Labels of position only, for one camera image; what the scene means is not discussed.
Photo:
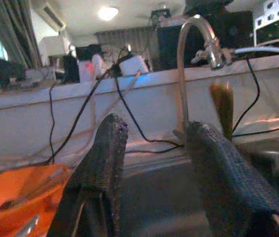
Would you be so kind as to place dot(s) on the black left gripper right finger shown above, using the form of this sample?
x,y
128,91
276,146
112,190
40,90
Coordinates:
x,y
228,185

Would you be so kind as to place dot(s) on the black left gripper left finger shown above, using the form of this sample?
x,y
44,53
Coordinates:
x,y
102,160

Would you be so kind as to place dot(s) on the steel kitchen sink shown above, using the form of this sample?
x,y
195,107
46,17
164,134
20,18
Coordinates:
x,y
159,197

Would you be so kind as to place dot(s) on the brown tapered object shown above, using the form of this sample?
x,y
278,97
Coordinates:
x,y
224,108

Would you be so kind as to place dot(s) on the white container red label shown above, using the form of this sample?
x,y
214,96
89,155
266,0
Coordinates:
x,y
90,69

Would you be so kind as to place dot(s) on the orange bowl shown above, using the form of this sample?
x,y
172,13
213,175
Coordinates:
x,y
11,192

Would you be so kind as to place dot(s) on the metal spoon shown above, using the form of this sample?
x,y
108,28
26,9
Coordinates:
x,y
29,225

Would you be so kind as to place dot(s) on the white power adapter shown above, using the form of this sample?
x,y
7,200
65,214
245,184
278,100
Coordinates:
x,y
133,65

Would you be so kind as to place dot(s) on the steel gooseneck faucet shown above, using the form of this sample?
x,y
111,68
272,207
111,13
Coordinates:
x,y
182,86

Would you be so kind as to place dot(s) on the grey pleated curtain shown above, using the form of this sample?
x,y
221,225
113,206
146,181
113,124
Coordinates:
x,y
129,37

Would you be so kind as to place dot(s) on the large black screen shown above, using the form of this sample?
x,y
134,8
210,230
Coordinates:
x,y
169,44

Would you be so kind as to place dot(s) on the black bulky object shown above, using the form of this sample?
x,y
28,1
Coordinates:
x,y
1,71

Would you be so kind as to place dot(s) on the round ceiling lamp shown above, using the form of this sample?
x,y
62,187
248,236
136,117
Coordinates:
x,y
107,13

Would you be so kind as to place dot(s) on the white air conditioner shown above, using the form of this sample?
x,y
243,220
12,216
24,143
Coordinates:
x,y
52,17

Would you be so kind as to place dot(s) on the grey window curtain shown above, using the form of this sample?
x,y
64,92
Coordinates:
x,y
13,29

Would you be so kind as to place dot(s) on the white cubby shelf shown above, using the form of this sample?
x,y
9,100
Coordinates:
x,y
267,22

